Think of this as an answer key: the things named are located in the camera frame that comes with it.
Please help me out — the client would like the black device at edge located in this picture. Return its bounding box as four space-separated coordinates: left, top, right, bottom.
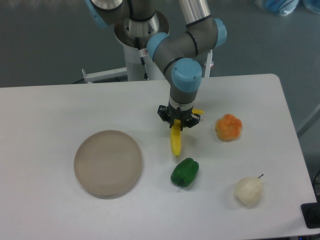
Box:
300 202 320 229

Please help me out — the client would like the yellow banana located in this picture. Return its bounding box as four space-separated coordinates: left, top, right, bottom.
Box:
169 108 205 158

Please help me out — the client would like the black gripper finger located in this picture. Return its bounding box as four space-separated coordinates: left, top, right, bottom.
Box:
157 104 175 129
179 113 201 131

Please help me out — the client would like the orange peeled mandarin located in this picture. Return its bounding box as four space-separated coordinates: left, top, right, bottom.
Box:
215 113 243 142

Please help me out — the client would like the white frame bracket left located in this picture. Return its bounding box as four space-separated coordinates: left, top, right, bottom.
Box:
81 67 127 83

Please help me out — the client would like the beige round plate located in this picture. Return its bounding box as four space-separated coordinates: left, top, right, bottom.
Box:
73 130 143 199

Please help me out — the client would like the green bell pepper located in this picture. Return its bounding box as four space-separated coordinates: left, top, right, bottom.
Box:
170 157 199 188

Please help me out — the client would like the black cable on pedestal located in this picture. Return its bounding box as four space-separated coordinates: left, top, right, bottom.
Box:
134 36 150 81

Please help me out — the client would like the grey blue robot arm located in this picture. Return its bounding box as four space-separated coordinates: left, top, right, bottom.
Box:
86 0 227 128

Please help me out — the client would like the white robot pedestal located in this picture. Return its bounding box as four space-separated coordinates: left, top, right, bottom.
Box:
114 10 170 81

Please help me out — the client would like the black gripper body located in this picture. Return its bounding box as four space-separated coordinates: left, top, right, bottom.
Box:
168 103 194 120

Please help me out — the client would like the blue plastic bag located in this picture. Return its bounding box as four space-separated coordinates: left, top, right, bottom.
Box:
254 0 299 17

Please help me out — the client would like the white pear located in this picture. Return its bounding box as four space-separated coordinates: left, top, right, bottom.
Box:
233 174 264 208

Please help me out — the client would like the white frame post right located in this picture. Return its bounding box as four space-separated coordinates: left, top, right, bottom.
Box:
204 49 214 78

